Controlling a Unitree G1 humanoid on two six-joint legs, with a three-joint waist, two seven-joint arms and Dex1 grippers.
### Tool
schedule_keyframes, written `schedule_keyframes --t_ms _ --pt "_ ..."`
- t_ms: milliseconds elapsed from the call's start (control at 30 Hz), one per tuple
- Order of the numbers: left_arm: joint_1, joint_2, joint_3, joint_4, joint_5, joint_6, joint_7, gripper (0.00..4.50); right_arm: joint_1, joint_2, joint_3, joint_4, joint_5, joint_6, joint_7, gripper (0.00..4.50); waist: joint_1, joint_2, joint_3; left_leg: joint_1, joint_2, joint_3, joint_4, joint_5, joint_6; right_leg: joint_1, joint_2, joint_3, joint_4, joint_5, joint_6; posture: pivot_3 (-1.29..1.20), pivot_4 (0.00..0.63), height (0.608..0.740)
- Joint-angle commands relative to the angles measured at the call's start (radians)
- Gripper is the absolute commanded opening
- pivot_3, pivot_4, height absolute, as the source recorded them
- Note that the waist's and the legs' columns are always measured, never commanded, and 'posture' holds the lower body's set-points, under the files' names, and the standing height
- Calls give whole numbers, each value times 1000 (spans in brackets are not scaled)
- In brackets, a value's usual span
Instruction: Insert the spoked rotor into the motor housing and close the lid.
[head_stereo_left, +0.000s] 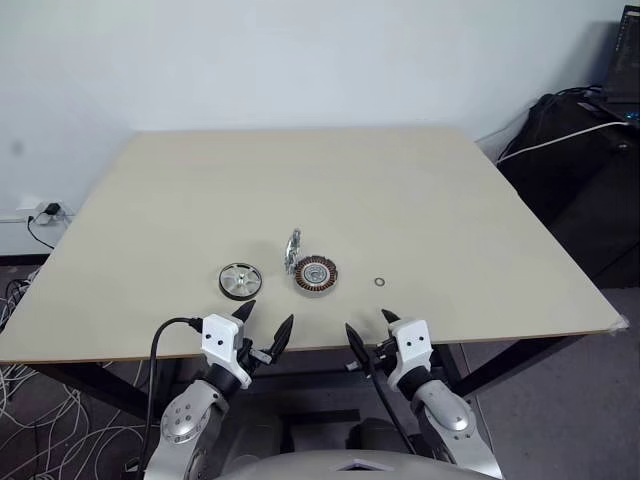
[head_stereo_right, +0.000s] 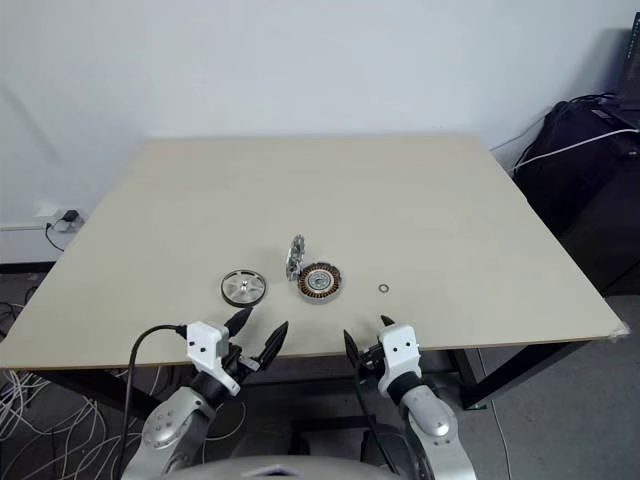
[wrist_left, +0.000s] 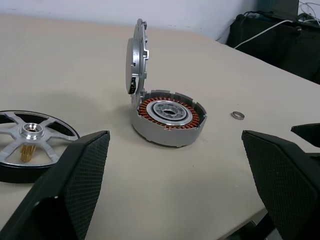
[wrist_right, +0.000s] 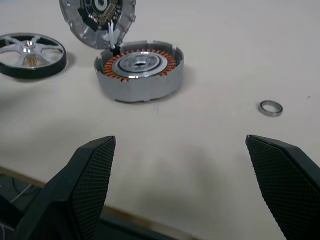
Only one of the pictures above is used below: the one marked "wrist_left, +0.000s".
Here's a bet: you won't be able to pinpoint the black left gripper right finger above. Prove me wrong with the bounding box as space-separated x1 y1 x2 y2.
241 129 320 240

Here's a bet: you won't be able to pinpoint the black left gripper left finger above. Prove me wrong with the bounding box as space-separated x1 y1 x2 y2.
1 129 111 240

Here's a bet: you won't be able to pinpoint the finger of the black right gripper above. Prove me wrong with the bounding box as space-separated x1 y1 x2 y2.
290 122 320 151

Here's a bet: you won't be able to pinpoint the silver spoked rotor wheel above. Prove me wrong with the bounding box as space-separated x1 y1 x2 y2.
0 109 81 185

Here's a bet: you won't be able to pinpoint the grey motor housing copper coils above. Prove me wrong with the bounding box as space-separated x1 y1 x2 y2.
131 88 209 149

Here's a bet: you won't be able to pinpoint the silver round motor cover plate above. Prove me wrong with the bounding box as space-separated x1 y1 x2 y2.
124 18 152 111

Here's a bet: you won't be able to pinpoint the small silver bearing ring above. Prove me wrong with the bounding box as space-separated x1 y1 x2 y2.
230 111 245 122

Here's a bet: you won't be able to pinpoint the white cable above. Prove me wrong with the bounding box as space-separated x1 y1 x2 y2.
233 19 295 50

